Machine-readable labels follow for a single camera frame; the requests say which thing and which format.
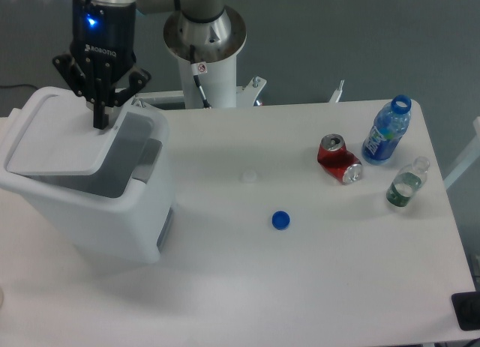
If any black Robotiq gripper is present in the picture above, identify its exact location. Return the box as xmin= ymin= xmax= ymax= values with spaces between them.
xmin=52 ymin=0 xmax=152 ymax=130

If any white trash can lid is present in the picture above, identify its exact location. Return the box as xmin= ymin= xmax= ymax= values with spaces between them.
xmin=6 ymin=94 xmax=125 ymax=176

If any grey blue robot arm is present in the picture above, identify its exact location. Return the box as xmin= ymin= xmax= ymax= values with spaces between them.
xmin=52 ymin=0 xmax=231 ymax=130

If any white trash can body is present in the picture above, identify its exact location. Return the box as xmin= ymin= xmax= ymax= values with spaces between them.
xmin=1 ymin=87 xmax=175 ymax=263

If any white bottle cap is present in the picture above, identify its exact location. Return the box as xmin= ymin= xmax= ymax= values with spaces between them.
xmin=241 ymin=169 xmax=258 ymax=184

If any blue bottle cap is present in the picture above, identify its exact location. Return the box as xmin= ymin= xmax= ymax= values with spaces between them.
xmin=271 ymin=211 xmax=291 ymax=231

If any crushed red soda can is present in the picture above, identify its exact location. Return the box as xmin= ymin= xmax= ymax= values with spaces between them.
xmin=317 ymin=133 xmax=363 ymax=185

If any blue plastic drink bottle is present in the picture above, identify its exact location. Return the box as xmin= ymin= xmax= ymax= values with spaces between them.
xmin=361 ymin=94 xmax=412 ymax=165

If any clear green label bottle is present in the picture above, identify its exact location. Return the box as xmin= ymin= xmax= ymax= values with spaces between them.
xmin=385 ymin=156 xmax=430 ymax=208

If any black device at edge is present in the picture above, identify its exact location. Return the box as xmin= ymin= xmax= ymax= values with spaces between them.
xmin=451 ymin=292 xmax=479 ymax=331

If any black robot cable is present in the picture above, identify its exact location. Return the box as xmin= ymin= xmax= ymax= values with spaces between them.
xmin=171 ymin=0 xmax=213 ymax=109

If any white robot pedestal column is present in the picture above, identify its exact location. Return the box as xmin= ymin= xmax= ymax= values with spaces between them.
xmin=163 ymin=6 xmax=247 ymax=109

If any white metal base bracket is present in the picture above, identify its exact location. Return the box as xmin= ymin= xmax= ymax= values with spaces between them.
xmin=133 ymin=76 xmax=268 ymax=110

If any white frame at right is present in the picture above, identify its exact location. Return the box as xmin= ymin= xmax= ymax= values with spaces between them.
xmin=443 ymin=117 xmax=479 ymax=190

